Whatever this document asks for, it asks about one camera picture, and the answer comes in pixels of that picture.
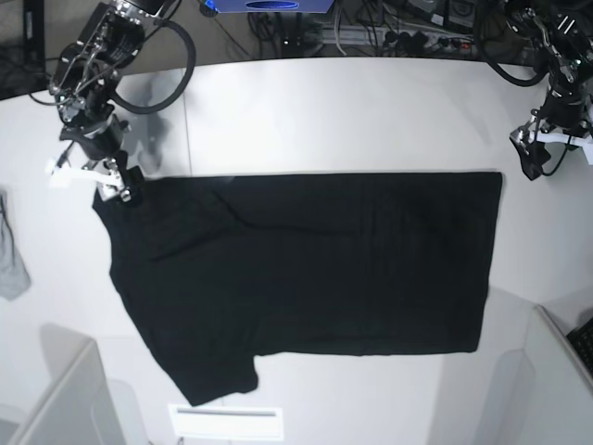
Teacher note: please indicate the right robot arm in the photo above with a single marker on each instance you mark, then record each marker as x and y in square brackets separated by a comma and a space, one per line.
[84, 89]

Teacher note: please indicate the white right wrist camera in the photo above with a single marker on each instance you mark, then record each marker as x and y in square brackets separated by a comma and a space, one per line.
[62, 176]

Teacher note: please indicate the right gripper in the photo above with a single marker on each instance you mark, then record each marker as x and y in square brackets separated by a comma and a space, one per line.
[102, 145]

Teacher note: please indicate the grey cloth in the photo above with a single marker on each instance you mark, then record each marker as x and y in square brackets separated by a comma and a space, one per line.
[15, 279]

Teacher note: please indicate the blue box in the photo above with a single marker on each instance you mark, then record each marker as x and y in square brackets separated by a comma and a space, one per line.
[282, 6]

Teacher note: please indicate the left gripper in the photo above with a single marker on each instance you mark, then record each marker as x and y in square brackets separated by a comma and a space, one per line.
[565, 115]

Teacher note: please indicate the black T-shirt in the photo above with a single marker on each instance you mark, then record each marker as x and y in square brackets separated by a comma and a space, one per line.
[215, 272]

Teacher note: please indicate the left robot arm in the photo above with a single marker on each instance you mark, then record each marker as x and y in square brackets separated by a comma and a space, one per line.
[560, 33]

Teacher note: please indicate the black keyboard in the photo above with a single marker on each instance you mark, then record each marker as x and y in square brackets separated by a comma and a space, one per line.
[581, 340]

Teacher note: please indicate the white power strip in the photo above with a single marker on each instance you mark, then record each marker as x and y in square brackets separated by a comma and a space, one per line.
[381, 39]

